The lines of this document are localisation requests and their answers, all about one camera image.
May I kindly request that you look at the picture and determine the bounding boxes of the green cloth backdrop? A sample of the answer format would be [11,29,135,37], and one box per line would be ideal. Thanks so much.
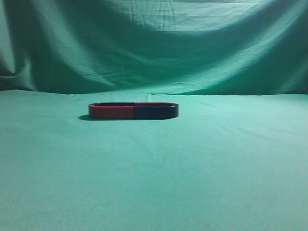
[0,0,308,231]

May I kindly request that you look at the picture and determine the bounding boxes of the red and blue oval magnet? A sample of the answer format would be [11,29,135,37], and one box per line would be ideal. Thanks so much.
[88,102,179,120]

